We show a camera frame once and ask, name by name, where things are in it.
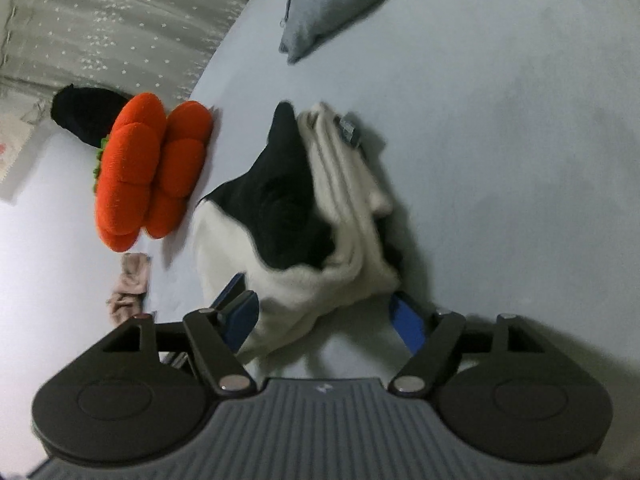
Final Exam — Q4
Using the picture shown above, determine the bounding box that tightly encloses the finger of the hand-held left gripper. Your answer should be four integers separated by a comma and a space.
207, 272, 248, 313

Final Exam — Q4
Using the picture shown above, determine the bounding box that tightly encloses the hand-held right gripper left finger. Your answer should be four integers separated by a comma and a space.
102, 290, 261, 393

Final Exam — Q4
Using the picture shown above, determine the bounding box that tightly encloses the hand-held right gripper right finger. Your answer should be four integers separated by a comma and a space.
387, 292, 548, 396

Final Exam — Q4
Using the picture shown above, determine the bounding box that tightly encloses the cream and black sweatshirt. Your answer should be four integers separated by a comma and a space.
192, 101, 403, 366

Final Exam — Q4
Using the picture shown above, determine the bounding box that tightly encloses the crumpled beige cloth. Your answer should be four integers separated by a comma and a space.
106, 253, 152, 328

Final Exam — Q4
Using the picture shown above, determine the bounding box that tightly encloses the orange pumpkin plush pillow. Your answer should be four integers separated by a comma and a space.
91, 92, 215, 253

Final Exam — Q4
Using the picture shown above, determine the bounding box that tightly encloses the grey bed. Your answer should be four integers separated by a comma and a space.
0, 0, 640, 411

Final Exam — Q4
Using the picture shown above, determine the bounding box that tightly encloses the black hanging garment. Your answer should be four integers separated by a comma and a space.
50, 85, 135, 150

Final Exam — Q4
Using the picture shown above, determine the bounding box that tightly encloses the grey star curtain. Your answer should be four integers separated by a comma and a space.
0, 0, 261, 106

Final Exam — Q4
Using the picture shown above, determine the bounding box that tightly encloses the folded grey cloth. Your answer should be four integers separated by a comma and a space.
279, 0, 418, 64

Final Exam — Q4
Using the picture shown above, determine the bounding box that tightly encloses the white printed wall cloth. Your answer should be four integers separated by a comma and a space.
0, 105, 43, 203

